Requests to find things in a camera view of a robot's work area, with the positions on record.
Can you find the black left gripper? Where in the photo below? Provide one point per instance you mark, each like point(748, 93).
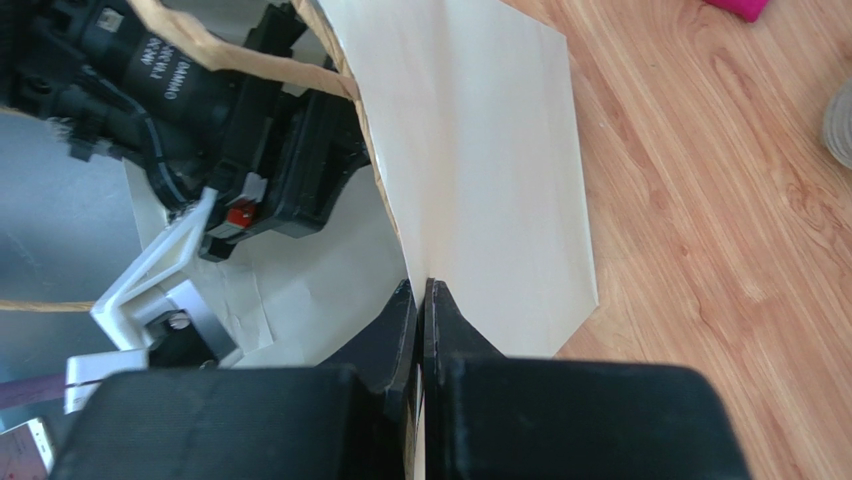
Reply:
point(284, 162)

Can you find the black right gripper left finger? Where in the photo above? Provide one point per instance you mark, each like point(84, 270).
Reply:
point(350, 417)

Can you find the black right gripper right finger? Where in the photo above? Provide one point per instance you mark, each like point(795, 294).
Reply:
point(490, 416)

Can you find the brown paper bag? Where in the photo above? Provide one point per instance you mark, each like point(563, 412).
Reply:
point(475, 175)

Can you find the cardboard cup carrier stack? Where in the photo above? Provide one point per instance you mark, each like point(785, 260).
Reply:
point(836, 125)

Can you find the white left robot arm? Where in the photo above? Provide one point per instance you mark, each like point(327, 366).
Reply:
point(114, 88)

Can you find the red folded cloth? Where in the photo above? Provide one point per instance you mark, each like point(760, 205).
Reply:
point(748, 10)

